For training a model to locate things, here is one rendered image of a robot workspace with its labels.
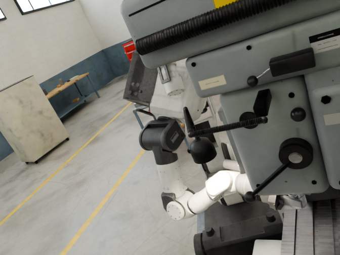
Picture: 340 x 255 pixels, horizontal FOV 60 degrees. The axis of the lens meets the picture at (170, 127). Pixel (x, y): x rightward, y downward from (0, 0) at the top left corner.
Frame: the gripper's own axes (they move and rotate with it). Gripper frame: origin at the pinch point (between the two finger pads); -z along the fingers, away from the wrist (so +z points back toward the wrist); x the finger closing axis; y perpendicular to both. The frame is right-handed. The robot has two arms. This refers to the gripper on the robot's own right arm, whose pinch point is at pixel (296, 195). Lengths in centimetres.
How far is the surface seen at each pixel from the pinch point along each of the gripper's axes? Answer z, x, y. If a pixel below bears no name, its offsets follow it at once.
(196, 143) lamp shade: 18.4, -12.2, -24.3
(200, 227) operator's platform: 101, 28, 85
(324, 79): -16.0, -4.9, -38.2
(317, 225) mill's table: 5.1, 15.4, 29.6
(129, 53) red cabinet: 484, 286, 8
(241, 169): 10.6, -6.5, -12.3
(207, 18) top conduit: -3, -16, -57
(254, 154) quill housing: 0.5, -10.8, -22.4
